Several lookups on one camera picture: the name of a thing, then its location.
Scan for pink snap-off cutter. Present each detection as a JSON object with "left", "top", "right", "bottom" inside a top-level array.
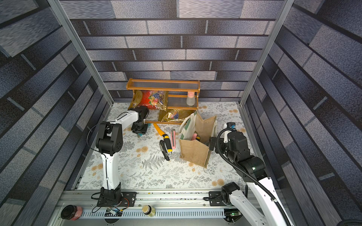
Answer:
[{"left": 170, "top": 129, "right": 176, "bottom": 150}]

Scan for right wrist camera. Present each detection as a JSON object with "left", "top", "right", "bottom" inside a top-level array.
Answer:
[{"left": 223, "top": 122, "right": 236, "bottom": 143}]

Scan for black red emergency button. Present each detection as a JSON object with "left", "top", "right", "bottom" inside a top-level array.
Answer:
[{"left": 60, "top": 205, "right": 83, "bottom": 221}]

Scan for green jute Christmas bag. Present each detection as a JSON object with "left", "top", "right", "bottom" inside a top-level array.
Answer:
[{"left": 179, "top": 111, "right": 217, "bottom": 169}]

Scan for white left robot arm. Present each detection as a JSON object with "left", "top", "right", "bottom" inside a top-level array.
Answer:
[{"left": 96, "top": 106, "right": 149, "bottom": 207}]

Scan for small pink-capped bottle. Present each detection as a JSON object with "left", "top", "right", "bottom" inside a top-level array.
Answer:
[{"left": 186, "top": 91, "right": 196, "bottom": 107}]

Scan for black yellow box cutter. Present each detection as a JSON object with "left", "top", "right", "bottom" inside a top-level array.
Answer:
[{"left": 159, "top": 140, "right": 170, "bottom": 161}]

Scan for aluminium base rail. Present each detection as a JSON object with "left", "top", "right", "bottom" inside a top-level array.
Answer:
[{"left": 48, "top": 189, "right": 251, "bottom": 226}]

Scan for black cable conduit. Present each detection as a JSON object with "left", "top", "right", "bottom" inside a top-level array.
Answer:
[{"left": 215, "top": 128, "right": 292, "bottom": 226}]

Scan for wooden two-tier shelf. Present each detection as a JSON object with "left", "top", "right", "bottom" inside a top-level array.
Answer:
[{"left": 126, "top": 79, "right": 200, "bottom": 125}]

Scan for orange handled utility knife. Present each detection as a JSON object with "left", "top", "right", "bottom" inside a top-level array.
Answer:
[{"left": 153, "top": 123, "right": 173, "bottom": 153}]

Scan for red gold snack bag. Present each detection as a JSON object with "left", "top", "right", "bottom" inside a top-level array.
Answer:
[{"left": 128, "top": 90, "right": 168, "bottom": 111}]

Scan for floral table mat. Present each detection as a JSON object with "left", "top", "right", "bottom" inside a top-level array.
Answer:
[{"left": 76, "top": 102, "right": 254, "bottom": 190}]

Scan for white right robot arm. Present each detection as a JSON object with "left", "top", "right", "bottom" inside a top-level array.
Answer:
[{"left": 204, "top": 122, "right": 293, "bottom": 226}]

